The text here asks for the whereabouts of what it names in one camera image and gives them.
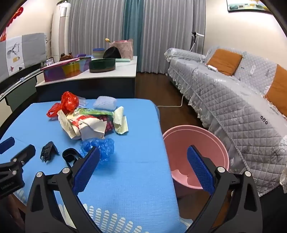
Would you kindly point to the framed wall picture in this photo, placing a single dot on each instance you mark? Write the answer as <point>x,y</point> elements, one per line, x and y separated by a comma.
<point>246,5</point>

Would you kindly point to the white coffee table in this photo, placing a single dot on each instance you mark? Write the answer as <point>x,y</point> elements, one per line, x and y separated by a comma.
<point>112,74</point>

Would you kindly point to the dark green round bowl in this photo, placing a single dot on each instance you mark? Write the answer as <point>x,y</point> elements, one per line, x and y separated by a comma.
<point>102,65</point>

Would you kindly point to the white torn paper packaging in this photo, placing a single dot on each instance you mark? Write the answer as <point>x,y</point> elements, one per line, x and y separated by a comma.
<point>89,130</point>

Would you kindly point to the pink lace basket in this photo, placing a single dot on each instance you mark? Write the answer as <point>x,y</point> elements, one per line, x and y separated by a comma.
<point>124,48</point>

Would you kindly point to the green snack packet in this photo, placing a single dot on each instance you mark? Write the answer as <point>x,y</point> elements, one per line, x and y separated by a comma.
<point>94,111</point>

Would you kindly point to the cream lace cloth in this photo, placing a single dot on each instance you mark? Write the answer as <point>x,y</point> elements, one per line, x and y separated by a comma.
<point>283,177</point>

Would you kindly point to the white standing air conditioner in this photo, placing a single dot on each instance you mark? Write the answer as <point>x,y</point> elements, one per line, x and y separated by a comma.
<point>59,29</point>

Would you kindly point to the pink plastic bin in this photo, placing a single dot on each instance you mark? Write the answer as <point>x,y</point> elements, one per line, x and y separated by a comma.
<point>179,143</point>

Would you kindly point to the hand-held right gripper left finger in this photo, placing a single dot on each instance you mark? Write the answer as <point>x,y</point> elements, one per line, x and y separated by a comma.
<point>87,170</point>

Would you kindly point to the brown teapot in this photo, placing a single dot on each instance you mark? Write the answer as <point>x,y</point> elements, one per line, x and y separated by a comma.
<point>66,56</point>

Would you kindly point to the stack of plastic bowls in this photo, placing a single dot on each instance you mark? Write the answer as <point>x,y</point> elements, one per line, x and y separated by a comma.
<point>98,52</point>

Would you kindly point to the mint green roll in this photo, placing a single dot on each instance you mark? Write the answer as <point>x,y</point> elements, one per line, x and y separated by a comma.
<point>123,60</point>

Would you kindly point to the green potted plant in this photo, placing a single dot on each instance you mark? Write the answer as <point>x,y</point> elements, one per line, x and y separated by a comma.
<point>61,1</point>

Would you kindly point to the white floor stand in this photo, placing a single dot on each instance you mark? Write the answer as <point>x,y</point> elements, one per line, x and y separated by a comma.
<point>194,42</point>

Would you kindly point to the pale paper tissue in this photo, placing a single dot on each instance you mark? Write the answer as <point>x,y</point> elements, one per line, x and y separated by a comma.
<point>121,122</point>

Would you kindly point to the clear plastic piece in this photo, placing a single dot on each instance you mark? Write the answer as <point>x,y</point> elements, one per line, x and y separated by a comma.
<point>81,102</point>

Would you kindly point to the purple plastic jug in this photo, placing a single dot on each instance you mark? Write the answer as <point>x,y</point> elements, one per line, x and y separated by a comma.
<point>80,55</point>

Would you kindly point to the red plastic bag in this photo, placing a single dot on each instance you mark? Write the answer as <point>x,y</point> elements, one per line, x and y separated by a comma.
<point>68,99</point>

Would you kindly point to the white power strip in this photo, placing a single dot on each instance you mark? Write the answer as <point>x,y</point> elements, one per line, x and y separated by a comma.
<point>212,68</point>

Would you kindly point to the television with grey cover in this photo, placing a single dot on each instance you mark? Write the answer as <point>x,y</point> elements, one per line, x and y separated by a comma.
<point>29,49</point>

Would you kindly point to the blue plastic bag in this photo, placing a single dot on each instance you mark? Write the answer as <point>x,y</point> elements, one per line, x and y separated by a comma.
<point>105,146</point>

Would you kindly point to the black hat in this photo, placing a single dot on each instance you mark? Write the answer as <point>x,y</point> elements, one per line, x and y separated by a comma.
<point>111,53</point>

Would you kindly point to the black plastic piece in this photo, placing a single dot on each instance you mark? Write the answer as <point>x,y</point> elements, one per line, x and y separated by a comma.
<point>48,151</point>

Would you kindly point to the grey quilted sofa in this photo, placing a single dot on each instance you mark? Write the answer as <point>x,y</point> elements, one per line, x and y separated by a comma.
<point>224,112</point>

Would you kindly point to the red wall decoration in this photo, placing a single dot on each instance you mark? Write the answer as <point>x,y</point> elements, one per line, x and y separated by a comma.
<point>16,12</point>

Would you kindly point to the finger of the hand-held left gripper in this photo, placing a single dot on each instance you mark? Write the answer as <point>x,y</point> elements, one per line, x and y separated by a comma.
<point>23,153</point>
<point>6,144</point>

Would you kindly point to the grey curtain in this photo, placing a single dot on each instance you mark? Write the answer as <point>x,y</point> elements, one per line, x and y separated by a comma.
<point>172,26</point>
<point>96,22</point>

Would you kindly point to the teal curtain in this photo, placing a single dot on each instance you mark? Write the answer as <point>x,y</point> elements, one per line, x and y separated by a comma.
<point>132,26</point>

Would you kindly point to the colourful purple box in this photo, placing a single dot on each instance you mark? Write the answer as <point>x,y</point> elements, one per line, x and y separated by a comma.
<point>60,71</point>

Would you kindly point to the dark red patterned packet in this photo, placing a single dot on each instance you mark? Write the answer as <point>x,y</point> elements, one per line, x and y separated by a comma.
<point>109,125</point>

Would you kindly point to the small orange cushion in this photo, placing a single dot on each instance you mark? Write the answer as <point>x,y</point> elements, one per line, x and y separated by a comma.
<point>224,61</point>

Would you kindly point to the large orange cushion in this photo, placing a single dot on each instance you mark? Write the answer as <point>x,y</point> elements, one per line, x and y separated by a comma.
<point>278,87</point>

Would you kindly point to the dark television cabinet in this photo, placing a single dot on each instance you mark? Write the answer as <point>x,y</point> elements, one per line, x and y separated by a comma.
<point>20,89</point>

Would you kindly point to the small picture frame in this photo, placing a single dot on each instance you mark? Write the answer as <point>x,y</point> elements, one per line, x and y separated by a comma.
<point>50,61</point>

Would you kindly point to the black elastic band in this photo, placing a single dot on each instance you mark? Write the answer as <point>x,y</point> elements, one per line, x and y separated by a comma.
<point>68,154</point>

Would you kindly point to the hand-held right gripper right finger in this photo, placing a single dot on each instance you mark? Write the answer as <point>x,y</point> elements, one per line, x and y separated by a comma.
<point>199,170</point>

